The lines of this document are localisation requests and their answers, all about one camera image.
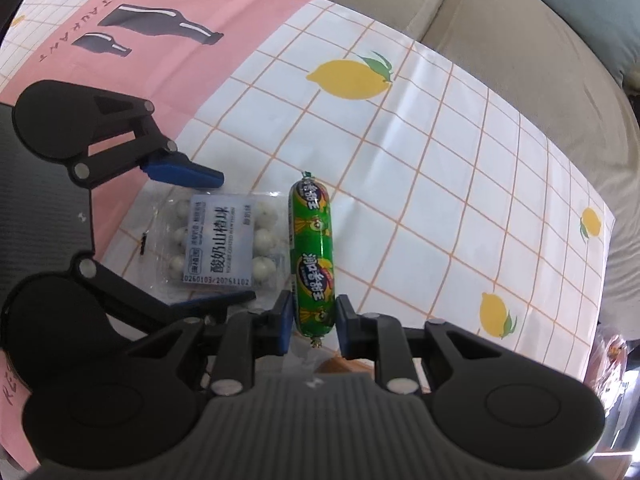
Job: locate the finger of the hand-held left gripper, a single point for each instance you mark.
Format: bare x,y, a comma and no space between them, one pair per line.
185,172
125,295

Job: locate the beige sofa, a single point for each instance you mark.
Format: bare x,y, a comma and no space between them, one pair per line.
500,10

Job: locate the pink and white printed tablecloth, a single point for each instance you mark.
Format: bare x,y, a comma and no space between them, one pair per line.
450,160

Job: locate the orange cardboard box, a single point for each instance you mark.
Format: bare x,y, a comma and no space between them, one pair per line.
345,367

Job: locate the orange striped snack packet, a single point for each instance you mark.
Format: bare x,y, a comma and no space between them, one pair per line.
607,365

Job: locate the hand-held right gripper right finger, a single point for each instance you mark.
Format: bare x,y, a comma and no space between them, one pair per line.
344,327

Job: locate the green sausage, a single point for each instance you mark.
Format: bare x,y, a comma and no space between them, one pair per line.
312,240

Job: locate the clear packet of white balls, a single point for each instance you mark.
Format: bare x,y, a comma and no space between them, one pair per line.
220,240

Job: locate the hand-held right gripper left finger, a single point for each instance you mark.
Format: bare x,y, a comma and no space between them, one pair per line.
284,322

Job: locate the teal cushion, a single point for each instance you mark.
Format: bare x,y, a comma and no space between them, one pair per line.
590,5

